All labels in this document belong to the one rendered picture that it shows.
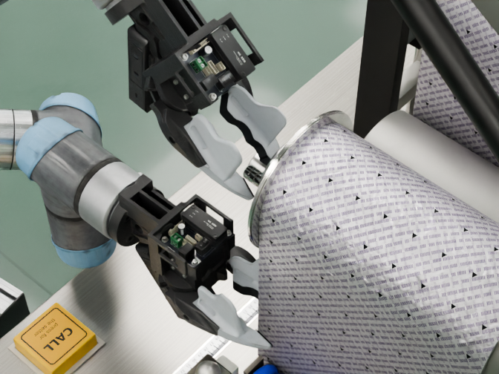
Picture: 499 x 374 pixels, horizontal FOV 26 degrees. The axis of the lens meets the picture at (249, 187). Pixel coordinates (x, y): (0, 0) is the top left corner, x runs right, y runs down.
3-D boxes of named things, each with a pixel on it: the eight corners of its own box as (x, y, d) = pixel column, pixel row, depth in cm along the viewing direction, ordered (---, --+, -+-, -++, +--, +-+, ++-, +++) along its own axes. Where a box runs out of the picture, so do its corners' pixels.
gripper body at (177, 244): (187, 268, 104) (101, 203, 109) (191, 317, 111) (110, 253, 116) (240, 222, 108) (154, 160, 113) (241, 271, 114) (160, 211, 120)
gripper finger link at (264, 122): (306, 165, 97) (237, 91, 95) (273, 176, 102) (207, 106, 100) (324, 142, 99) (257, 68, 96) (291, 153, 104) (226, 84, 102)
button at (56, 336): (59, 311, 132) (56, 300, 130) (98, 344, 129) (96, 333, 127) (15, 348, 129) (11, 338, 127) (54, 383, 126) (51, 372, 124)
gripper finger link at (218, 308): (247, 338, 101) (188, 275, 106) (248, 369, 106) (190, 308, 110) (273, 320, 103) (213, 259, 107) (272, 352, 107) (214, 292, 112)
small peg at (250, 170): (249, 162, 101) (240, 173, 101) (272, 177, 100) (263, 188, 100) (253, 168, 102) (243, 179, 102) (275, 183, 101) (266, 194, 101)
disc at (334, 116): (344, 184, 109) (355, 80, 98) (347, 186, 109) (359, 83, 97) (246, 274, 102) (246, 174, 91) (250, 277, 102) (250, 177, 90)
